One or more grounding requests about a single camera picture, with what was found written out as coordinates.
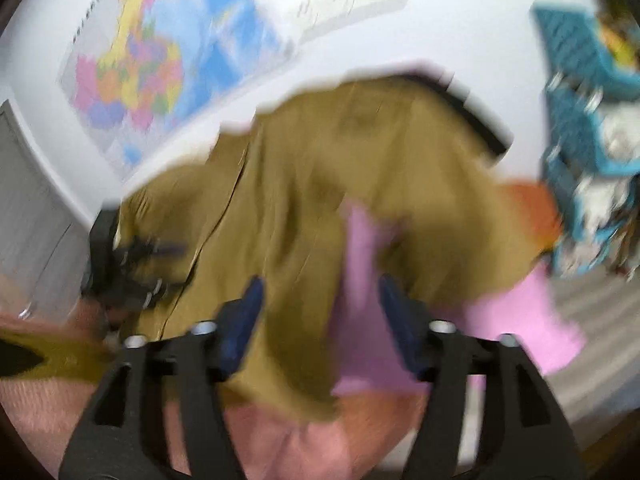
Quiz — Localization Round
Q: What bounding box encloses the olive green jacket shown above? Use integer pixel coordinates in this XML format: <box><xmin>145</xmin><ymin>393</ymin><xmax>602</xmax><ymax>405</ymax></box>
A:
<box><xmin>119</xmin><ymin>77</ymin><xmax>537</xmax><ymax>422</ymax></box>

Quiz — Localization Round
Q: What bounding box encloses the grey wooden door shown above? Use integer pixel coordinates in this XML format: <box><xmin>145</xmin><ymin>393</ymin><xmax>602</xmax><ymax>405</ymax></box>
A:
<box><xmin>0</xmin><ymin>102</ymin><xmax>88</xmax><ymax>323</ymax></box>

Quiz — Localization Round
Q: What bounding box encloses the pink daisy bed sheet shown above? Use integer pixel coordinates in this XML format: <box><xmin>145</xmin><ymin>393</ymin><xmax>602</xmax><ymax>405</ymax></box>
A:
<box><xmin>328</xmin><ymin>199</ymin><xmax>587</xmax><ymax>396</ymax></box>

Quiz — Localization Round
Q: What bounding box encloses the black garment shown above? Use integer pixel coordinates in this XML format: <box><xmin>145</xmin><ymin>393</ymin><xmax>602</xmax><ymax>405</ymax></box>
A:
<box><xmin>390</xmin><ymin>70</ymin><xmax>513</xmax><ymax>159</ymax></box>

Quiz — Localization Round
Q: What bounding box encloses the colourful wall map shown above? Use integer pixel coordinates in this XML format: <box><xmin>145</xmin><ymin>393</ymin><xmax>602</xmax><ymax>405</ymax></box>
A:
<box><xmin>60</xmin><ymin>0</ymin><xmax>293</xmax><ymax>180</ymax></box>

